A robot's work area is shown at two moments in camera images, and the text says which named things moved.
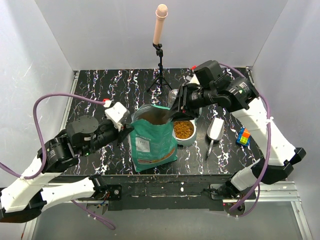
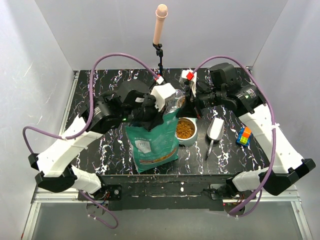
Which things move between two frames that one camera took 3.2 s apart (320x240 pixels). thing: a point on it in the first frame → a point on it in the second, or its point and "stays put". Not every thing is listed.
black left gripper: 121,131 → 157,118
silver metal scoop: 215,131 stays put
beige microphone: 161,12 stays put
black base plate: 163,192 stays put
